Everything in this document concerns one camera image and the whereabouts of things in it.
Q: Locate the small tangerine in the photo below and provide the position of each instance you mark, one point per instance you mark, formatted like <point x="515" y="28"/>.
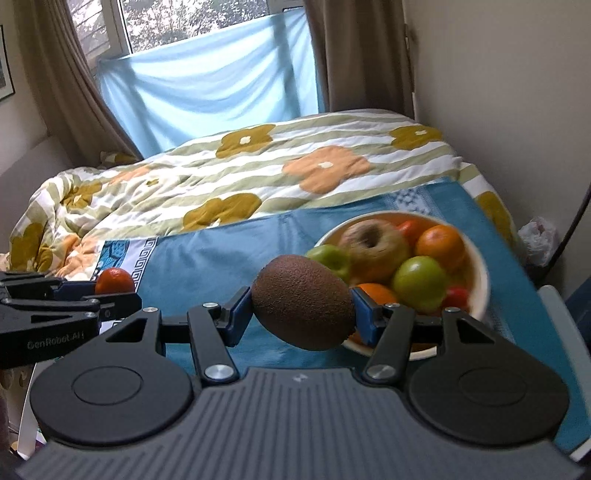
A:
<point x="114" y="281"/>
<point x="412" y="231"/>

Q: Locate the large orange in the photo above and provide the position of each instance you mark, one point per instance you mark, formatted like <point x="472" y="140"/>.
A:
<point x="376" y="295"/>

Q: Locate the brown curtain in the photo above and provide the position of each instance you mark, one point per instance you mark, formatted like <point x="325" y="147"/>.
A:
<point x="63" y="87"/>
<point x="361" y="54"/>

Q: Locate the brown curtain left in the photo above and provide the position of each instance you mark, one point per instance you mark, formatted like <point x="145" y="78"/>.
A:
<point x="63" y="87"/>

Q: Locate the brown curtain right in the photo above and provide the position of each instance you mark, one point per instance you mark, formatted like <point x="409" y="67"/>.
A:
<point x="361" y="54"/>

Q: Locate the small green apple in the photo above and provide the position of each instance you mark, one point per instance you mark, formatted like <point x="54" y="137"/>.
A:
<point x="421" y="283"/>

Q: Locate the orange in bowl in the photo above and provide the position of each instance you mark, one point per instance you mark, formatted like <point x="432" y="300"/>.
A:
<point x="444" y="244"/>

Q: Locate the floral striped duvet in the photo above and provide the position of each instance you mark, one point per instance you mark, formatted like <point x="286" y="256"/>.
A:
<point x="321" y="160"/>

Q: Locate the red tomato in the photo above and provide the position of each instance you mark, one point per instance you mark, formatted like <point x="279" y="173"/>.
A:
<point x="457" y="297"/>

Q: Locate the cream yellow bowl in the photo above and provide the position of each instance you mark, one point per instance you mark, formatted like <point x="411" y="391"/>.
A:
<point x="474" y="273"/>

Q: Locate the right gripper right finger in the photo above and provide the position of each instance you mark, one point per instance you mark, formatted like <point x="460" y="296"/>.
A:
<point x="388" y="330"/>

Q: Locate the window frame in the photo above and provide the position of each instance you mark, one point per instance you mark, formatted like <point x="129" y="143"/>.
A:
<point x="113" y="28"/>

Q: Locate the large green apple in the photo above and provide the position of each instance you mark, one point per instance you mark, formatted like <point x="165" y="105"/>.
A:
<point x="332" y="257"/>

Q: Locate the light blue window cloth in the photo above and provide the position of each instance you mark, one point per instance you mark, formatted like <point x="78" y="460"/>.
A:
<point x="261" y="71"/>

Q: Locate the white plastic bag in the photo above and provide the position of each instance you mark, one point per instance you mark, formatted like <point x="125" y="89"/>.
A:
<point x="540" y="239"/>

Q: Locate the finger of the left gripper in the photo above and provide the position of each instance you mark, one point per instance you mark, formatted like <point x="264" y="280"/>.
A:
<point x="115" y="306"/>
<point x="74" y="290"/>

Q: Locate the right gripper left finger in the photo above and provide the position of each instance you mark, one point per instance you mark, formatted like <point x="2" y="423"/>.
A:
<point x="212" y="329"/>

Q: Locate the blue patterned towel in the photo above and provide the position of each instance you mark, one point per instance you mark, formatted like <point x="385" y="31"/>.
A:
<point x="181" y="271"/>

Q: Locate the brown kiwi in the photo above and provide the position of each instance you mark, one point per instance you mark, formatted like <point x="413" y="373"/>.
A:
<point x="303" y="303"/>

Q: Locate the framed picture on wall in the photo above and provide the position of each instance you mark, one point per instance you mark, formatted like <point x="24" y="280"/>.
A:
<point x="6" y="82"/>

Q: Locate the yellowish brown apple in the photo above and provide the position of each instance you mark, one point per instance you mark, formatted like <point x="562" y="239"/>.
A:
<point x="376" y="250"/>

